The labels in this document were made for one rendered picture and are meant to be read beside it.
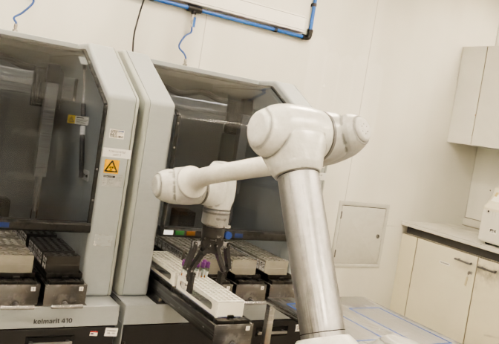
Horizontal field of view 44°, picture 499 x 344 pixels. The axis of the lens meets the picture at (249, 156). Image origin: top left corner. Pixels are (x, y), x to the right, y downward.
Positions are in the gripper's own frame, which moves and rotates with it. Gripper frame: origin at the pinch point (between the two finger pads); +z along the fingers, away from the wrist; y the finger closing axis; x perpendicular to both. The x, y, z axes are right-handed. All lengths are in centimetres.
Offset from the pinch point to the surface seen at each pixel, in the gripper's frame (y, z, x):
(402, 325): 60, 4, -32
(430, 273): 229, 24, 107
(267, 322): 24.7, 11.9, -4.0
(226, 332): -2.2, 7.6, -21.8
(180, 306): -6.6, 7.5, 1.9
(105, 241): -26.5, -7.4, 27.2
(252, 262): 33.9, -1.4, 25.8
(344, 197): 171, -17, 138
